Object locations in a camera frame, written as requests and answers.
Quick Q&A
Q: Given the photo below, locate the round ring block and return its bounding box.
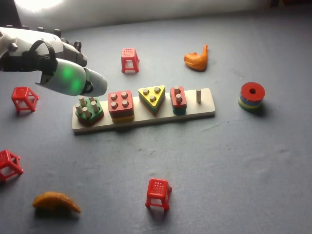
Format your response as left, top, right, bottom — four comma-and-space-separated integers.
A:
238, 82, 266, 113

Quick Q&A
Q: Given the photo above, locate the red rectangular block stack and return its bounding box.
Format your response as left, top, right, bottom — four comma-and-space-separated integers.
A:
170, 86, 188, 116

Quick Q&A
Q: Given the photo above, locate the brown toy bread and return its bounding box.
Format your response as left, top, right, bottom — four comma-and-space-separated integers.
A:
32, 191, 81, 214

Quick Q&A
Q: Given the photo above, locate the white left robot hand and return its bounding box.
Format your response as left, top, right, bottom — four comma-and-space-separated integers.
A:
0, 24, 108, 97

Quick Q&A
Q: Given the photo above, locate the yellow triangle block stack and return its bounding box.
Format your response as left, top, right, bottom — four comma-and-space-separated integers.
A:
137, 85, 166, 117

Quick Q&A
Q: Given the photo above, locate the red toy stool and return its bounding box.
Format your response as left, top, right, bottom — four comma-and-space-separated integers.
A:
11, 86, 40, 113
121, 47, 140, 74
0, 150, 24, 183
145, 178, 173, 211

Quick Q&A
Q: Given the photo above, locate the wooden peg sorter board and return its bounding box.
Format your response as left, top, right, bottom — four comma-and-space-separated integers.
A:
71, 88, 215, 135

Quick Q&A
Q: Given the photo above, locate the orange toy roast chicken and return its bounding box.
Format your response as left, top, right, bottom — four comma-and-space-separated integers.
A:
183, 44, 209, 72

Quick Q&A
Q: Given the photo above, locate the green pentagon block stack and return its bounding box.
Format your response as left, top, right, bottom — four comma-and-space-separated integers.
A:
74, 95, 105, 127

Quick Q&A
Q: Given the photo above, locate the grey table cloth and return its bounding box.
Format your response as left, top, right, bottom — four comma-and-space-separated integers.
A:
0, 9, 312, 234

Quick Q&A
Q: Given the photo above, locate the red square block stack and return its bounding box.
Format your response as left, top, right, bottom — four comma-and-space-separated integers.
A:
107, 90, 135, 124

